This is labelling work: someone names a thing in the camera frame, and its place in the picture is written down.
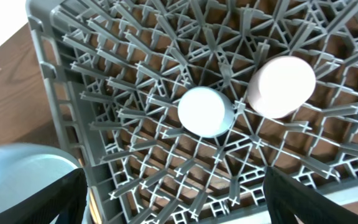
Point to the pink plastic cup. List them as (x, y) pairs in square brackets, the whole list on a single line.
[(281, 86)]

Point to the grey plastic dishwasher rack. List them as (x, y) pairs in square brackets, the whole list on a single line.
[(115, 71)]

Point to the light blue small bowl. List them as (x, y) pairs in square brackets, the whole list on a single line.
[(27, 168)]

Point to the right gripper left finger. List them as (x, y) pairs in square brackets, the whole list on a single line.
[(63, 201)]

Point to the light blue plastic cup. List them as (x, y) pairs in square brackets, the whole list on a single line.
[(205, 112)]

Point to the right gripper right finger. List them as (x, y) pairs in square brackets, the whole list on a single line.
[(288, 201)]

